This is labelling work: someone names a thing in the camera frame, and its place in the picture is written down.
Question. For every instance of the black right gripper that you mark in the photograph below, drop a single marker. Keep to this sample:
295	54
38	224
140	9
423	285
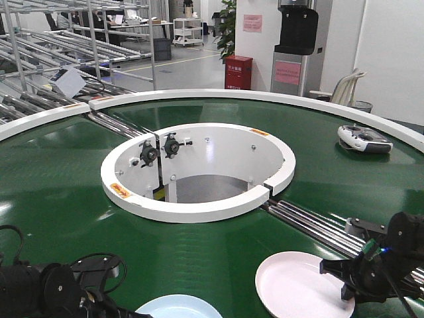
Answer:
366	280

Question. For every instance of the pink plate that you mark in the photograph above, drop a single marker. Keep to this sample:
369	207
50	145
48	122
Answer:
289	284

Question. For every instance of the light blue plate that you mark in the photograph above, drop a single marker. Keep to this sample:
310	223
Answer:
179	305

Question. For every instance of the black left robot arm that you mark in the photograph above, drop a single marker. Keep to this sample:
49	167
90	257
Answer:
61	290

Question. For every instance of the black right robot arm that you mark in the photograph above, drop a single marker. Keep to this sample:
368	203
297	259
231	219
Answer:
404	236

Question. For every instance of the steel conveyor rollers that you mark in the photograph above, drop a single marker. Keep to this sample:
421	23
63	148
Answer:
327	230

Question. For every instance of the green conveyor belt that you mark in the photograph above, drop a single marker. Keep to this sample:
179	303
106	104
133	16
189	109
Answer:
51	189

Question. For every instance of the white remote controller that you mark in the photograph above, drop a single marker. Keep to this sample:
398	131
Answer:
363	139

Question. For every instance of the grey waste bin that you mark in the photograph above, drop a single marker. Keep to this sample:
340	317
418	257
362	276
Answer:
363	106

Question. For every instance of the white plastic chair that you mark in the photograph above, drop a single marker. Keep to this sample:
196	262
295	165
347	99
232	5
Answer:
343	93

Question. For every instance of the black water dispenser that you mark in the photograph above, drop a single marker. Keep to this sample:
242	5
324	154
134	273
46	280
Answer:
297	42

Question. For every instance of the red fire extinguisher cabinet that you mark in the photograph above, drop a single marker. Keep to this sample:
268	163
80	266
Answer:
238	72

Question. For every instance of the green potted plant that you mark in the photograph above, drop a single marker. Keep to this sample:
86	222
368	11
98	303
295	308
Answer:
227	28

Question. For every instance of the white rolling cart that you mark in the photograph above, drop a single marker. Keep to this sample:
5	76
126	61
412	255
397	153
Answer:
187	32

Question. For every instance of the dark plastic crate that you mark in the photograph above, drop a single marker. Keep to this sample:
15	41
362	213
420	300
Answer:
162	49

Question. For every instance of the small white box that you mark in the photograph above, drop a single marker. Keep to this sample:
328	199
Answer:
67	81

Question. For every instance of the metal roller rack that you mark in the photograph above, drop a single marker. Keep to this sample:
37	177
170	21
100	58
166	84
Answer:
38	38

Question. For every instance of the white outer conveyor rail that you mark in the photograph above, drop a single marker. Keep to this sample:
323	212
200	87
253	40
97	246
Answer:
391	128

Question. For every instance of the black bearing mount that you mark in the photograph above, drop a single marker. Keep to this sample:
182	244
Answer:
148	154
172	146

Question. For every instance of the pink wall notice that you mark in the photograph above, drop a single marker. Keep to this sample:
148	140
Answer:
252	23

